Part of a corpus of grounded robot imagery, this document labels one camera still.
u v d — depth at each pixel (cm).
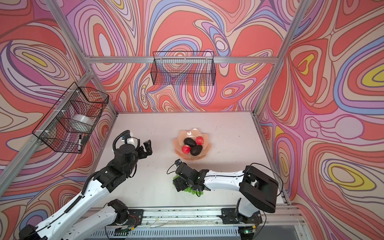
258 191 44
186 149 93
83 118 74
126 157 55
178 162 76
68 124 69
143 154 67
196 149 94
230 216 74
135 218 72
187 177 64
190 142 96
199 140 96
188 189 78
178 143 99
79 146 71
